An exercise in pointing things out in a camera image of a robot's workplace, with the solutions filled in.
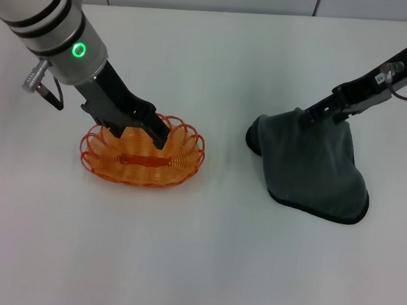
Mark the dark grey towel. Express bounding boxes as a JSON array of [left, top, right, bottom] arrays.
[[240, 103, 376, 227]]

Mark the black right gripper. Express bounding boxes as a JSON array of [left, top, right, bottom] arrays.
[[302, 38, 407, 130]]

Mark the left arm cable with plug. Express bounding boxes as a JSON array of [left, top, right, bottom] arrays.
[[20, 58, 68, 111]]

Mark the orange woven plastic basket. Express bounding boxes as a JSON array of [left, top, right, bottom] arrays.
[[79, 108, 209, 191]]

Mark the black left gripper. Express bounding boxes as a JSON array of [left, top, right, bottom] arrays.
[[69, 59, 176, 152]]

